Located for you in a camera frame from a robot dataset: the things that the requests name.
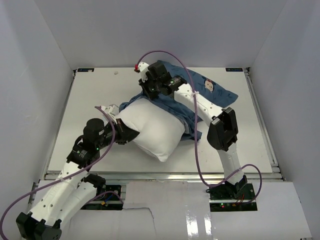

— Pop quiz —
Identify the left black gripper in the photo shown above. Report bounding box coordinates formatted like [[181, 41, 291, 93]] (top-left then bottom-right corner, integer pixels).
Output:
[[96, 118, 140, 150]]

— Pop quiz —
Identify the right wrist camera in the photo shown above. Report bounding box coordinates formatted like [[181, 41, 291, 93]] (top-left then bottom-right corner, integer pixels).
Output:
[[134, 61, 149, 83]]

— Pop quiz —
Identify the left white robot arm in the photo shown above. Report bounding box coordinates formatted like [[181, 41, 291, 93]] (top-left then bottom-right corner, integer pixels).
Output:
[[16, 118, 139, 240]]

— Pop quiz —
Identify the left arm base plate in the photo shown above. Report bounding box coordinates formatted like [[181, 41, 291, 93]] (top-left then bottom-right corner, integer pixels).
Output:
[[81, 184, 123, 211]]

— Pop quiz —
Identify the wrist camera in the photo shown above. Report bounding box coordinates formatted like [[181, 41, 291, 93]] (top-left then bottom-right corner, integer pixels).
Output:
[[134, 61, 149, 83], [95, 104, 119, 117]]

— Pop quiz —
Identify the aluminium table frame rail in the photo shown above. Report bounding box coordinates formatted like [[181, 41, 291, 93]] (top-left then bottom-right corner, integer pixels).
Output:
[[244, 66, 286, 181]]

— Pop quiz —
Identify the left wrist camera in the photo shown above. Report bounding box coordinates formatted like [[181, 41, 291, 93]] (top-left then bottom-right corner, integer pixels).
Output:
[[95, 104, 119, 117]]

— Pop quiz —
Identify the blue cartoon print pillowcase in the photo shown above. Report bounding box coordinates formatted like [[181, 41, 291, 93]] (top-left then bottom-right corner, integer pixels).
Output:
[[118, 59, 239, 145]]

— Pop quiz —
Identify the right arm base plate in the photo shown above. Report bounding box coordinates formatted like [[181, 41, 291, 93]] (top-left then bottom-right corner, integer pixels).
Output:
[[206, 183, 258, 213]]

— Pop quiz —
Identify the white pillow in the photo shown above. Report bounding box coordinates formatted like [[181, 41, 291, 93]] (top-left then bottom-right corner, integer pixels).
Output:
[[117, 98, 186, 162]]

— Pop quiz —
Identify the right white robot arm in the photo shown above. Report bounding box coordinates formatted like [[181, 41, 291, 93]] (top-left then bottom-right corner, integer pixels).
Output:
[[134, 62, 248, 200]]

